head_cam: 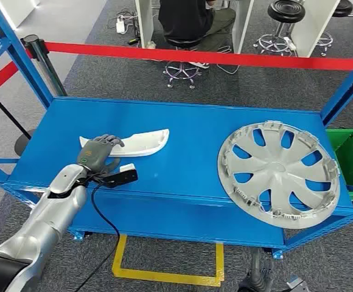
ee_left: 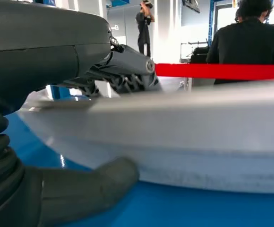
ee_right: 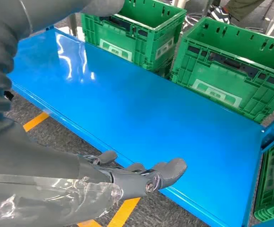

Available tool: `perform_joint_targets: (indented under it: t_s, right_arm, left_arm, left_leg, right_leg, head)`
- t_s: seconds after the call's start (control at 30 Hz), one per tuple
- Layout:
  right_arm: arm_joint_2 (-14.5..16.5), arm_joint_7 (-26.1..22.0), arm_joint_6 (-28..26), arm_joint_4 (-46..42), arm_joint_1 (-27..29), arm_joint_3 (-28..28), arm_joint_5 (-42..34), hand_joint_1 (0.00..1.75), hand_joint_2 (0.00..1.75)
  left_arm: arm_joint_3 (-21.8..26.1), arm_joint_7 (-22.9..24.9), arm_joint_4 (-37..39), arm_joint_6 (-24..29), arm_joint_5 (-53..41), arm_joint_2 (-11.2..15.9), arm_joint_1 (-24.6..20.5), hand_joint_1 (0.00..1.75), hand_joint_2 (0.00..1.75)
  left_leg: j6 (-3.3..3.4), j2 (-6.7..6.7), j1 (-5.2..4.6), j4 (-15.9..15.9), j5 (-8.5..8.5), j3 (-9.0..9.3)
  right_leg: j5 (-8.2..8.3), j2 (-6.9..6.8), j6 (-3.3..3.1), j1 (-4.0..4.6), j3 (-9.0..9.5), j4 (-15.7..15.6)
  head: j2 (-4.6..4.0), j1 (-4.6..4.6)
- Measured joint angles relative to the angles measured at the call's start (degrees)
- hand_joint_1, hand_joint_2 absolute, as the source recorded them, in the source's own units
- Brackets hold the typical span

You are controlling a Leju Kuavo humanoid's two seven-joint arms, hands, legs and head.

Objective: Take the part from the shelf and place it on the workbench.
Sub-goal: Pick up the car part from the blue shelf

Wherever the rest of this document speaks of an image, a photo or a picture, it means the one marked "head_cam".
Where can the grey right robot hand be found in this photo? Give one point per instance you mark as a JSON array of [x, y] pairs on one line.
[[258, 276]]

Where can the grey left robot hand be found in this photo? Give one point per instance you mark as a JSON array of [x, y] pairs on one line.
[[92, 155]]

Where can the white plastic trim part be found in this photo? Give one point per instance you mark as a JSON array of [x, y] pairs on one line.
[[143, 145]]

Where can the blue metal shelf rack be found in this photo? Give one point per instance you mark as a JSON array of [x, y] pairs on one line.
[[179, 133]]

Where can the black stanchion base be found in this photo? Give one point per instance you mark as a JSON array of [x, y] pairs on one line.
[[23, 145]]

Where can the silver wheel hubcap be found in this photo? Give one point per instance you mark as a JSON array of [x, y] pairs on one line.
[[278, 173]]

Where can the white power strip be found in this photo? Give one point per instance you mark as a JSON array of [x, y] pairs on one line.
[[120, 25]]

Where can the black round stool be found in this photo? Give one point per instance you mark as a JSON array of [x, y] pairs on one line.
[[342, 8], [182, 70], [286, 10]]

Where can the white desk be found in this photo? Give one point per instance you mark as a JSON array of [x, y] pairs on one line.
[[313, 24], [144, 20]]

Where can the person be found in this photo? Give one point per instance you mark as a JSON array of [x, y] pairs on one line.
[[182, 18]]

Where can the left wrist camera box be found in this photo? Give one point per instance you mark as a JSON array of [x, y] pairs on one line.
[[125, 176]]

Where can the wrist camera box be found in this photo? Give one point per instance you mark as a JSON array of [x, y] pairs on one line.
[[296, 285], [125, 176]]

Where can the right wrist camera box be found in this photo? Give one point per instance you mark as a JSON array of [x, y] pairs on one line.
[[296, 285]]

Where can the black stanchion post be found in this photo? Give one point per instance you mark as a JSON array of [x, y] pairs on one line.
[[47, 68]]

